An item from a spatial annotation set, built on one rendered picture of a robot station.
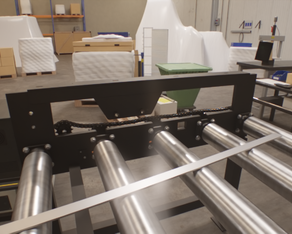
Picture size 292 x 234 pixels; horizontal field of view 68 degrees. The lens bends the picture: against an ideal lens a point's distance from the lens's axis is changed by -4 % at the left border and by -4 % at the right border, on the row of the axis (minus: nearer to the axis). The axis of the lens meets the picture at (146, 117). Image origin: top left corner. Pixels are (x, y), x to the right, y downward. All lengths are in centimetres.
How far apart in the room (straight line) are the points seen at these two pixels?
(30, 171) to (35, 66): 828
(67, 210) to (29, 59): 856
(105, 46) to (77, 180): 358
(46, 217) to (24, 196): 14
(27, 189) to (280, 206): 201
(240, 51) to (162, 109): 510
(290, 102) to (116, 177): 286
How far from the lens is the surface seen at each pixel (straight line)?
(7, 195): 203
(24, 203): 77
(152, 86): 109
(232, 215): 72
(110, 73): 439
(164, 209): 151
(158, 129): 117
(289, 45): 1296
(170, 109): 307
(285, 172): 96
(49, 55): 905
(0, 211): 214
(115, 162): 87
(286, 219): 222
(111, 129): 110
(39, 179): 86
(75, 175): 107
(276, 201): 236
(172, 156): 96
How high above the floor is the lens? 137
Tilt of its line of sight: 20 degrees down
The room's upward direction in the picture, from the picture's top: straight up
